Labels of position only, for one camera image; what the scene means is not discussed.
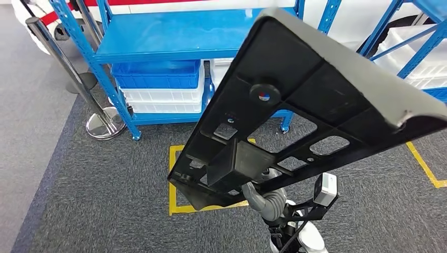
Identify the black plastic plate frame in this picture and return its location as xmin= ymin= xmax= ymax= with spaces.
xmin=167 ymin=7 xmax=447 ymax=211

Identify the blue metal shelf rack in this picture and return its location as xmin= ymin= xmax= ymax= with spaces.
xmin=48 ymin=0 xmax=306 ymax=141
xmin=317 ymin=0 xmax=447 ymax=104

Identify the blue plastic bin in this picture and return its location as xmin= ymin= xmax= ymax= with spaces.
xmin=111 ymin=60 xmax=205 ymax=90

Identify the black base stanchion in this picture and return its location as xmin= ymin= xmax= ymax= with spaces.
xmin=65 ymin=71 xmax=99 ymax=94

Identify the long red barrier belt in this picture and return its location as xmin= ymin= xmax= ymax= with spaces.
xmin=68 ymin=0 xmax=213 ymax=7

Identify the white car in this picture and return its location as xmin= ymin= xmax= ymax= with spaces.
xmin=10 ymin=0 xmax=423 ymax=56

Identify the short red barrier belt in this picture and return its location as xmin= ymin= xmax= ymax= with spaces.
xmin=39 ymin=9 xmax=60 ymax=26

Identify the chrome stanchion post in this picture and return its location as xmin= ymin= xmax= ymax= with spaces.
xmin=25 ymin=15 xmax=127 ymax=141

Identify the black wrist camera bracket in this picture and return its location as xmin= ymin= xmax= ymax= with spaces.
xmin=286 ymin=199 xmax=338 ymax=222

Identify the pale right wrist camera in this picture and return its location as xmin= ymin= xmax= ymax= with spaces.
xmin=313 ymin=172 xmax=339 ymax=207

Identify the black cable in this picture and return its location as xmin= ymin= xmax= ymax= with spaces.
xmin=279 ymin=218 xmax=310 ymax=253

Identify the black-topped stanchion post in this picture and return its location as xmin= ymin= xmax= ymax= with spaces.
xmin=74 ymin=0 xmax=105 ymax=48

